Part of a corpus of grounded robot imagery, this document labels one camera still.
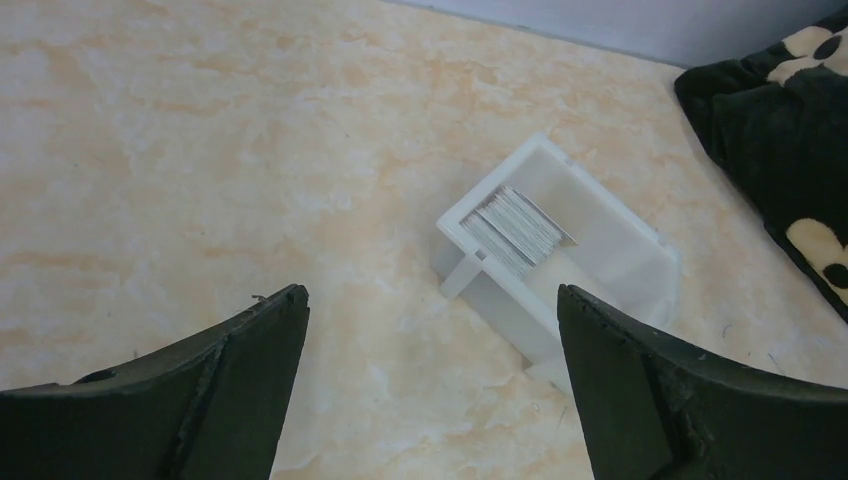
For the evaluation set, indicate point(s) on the stack of grey cards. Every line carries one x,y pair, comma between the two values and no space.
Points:
512,228

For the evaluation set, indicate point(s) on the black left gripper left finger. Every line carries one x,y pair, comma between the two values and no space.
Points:
210,406

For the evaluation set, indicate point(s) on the white plastic card box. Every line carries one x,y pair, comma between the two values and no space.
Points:
618,258

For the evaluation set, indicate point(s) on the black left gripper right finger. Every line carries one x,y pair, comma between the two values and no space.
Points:
653,406

